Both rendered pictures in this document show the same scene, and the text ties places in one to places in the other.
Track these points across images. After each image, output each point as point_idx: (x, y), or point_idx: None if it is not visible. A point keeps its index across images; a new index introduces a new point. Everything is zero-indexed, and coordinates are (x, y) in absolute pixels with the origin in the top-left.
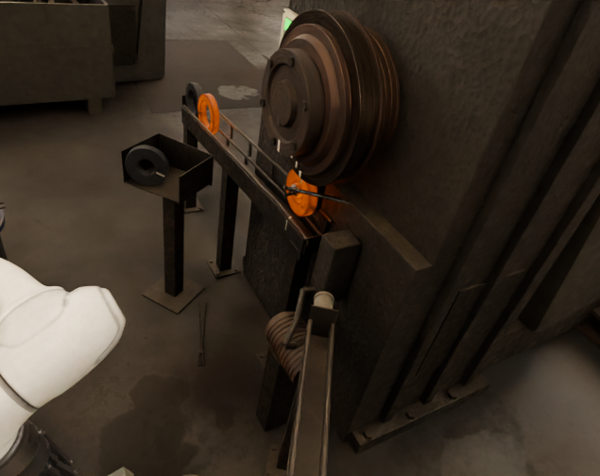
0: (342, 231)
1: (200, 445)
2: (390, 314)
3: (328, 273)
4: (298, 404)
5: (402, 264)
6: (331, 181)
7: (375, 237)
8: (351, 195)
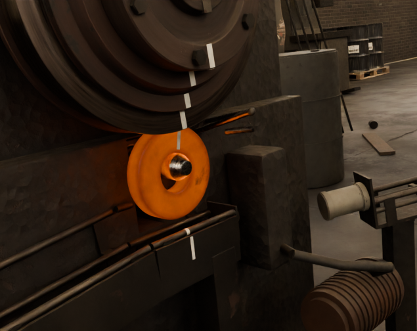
0: (240, 150)
1: None
2: (301, 175)
3: (288, 193)
4: None
5: (289, 108)
6: (244, 67)
7: (255, 118)
8: None
